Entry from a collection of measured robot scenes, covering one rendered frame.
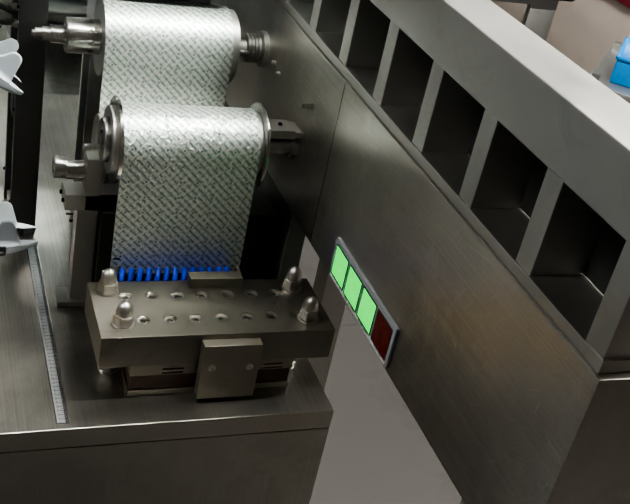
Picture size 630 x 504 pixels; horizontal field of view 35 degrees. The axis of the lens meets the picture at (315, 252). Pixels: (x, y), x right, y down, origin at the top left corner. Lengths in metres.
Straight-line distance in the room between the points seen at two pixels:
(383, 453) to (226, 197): 1.52
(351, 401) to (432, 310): 1.95
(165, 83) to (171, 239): 0.31
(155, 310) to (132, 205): 0.18
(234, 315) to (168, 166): 0.27
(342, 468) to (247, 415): 1.33
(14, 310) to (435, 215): 0.87
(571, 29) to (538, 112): 5.04
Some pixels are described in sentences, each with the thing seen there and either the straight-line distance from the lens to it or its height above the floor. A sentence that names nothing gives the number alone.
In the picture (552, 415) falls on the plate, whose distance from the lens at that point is 1.12.
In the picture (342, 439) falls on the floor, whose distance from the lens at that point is 3.11.
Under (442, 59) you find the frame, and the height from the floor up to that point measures 1.59.
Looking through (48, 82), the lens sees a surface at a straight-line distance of 2.73.
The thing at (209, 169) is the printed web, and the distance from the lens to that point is 1.71.
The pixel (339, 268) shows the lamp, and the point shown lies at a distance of 1.59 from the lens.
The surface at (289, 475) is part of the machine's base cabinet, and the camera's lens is 1.83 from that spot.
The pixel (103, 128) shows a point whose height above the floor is 1.27.
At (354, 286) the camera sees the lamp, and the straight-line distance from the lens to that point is 1.54.
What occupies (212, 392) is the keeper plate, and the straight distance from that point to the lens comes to 1.70.
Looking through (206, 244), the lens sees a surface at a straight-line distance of 1.79.
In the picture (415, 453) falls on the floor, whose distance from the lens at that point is 3.14.
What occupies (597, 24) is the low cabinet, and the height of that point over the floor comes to 0.58.
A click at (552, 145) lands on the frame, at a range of 1.11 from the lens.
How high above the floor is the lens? 1.99
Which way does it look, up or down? 30 degrees down
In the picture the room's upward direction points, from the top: 13 degrees clockwise
